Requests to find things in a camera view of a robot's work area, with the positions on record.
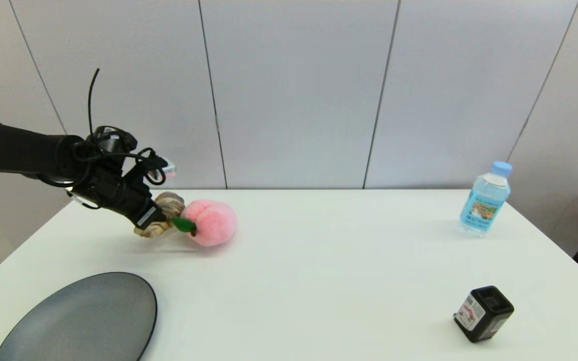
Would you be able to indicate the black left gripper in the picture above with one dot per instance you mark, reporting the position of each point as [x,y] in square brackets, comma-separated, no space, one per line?
[136,203]

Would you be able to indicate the long striped bread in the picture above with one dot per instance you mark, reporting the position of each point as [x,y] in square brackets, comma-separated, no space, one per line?
[171,203]

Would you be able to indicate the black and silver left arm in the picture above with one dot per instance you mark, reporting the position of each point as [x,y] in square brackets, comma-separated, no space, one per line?
[23,150]

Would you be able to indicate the pink plush peach toy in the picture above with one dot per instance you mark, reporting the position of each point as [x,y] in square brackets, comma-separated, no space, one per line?
[213,223]

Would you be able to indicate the dark grey round plate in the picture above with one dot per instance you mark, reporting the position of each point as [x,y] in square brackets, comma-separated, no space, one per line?
[83,321]

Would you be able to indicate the clear bottle with blue label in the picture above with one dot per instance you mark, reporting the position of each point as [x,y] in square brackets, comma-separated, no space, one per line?
[484,200]

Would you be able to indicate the small black box, red label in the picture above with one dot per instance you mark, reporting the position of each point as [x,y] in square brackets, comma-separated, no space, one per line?
[484,313]

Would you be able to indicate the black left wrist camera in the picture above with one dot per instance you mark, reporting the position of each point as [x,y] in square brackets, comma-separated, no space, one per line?
[161,168]

